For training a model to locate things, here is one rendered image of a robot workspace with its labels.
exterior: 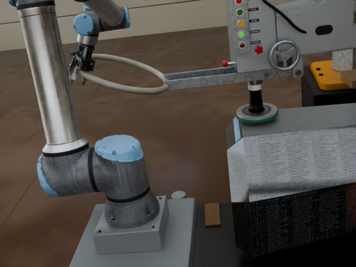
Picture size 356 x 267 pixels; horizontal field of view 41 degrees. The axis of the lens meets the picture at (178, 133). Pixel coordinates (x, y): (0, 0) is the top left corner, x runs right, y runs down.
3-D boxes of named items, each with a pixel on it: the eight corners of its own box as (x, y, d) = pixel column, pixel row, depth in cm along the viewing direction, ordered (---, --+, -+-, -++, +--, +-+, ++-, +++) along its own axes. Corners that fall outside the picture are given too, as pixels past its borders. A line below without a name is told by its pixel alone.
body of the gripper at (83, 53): (78, 71, 216) (83, 46, 212) (71, 64, 222) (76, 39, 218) (93, 72, 221) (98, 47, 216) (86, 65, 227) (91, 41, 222)
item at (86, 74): (167, 72, 264) (168, 68, 263) (171, 104, 220) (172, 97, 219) (79, 51, 257) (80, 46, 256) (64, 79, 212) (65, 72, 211)
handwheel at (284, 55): (295, 63, 234) (294, 33, 227) (301, 69, 224) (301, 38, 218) (265, 68, 234) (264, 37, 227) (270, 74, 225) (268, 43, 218)
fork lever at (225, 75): (294, 65, 251) (294, 56, 249) (305, 77, 234) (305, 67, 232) (165, 81, 251) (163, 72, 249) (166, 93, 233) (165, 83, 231)
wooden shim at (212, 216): (204, 205, 327) (204, 203, 327) (219, 204, 326) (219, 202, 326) (205, 227, 305) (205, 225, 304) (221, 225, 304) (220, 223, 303)
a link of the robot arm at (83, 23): (96, 11, 194) (101, 7, 206) (68, 16, 195) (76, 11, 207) (100, 34, 198) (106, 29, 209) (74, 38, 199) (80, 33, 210)
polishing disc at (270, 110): (284, 114, 243) (284, 112, 243) (246, 123, 239) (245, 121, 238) (266, 101, 262) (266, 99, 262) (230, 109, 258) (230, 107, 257)
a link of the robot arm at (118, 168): (147, 196, 153) (136, 147, 147) (95, 202, 155) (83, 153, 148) (151, 175, 167) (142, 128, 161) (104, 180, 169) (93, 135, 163)
